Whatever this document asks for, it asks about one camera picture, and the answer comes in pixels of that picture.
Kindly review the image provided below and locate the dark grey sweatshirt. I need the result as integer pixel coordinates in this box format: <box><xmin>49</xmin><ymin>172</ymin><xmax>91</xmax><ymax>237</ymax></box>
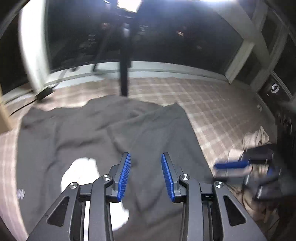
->
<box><xmin>16</xmin><ymin>96</ymin><xmax>213</xmax><ymax>240</ymax></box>

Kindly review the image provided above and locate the beige crumpled garment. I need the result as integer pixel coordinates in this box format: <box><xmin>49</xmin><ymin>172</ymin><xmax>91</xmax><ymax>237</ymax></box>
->
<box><xmin>226</xmin><ymin>126</ymin><xmax>280</xmax><ymax>232</ymax></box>

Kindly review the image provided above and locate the plaid pink table mat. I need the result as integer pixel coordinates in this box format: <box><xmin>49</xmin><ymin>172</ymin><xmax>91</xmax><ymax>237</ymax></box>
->
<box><xmin>1</xmin><ymin>77</ymin><xmax>276</xmax><ymax>240</ymax></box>

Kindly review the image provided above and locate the black power adapter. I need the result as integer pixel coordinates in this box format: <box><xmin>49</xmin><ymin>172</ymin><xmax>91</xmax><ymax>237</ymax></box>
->
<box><xmin>36</xmin><ymin>87</ymin><xmax>54</xmax><ymax>101</ymax></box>

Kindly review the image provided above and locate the black camera tripod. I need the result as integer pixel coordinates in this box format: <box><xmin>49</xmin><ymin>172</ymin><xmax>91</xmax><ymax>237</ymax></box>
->
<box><xmin>92</xmin><ymin>1</ymin><xmax>143</xmax><ymax>97</ymax></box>

